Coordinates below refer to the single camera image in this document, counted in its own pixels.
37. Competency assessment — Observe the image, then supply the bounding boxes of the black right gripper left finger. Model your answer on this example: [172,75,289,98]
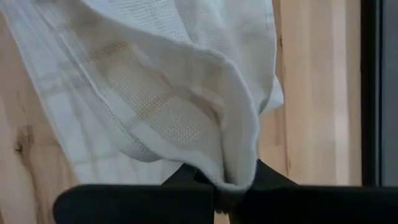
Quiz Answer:
[52,163,218,224]

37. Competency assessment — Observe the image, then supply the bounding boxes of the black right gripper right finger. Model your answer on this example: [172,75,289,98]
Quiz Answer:
[228,159,398,224]

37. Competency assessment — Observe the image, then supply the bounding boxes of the white grid-lined towel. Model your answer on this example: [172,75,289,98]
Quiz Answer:
[0,0,285,192]

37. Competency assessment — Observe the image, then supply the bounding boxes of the black metal table frame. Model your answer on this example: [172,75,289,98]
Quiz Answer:
[359,0,384,187]

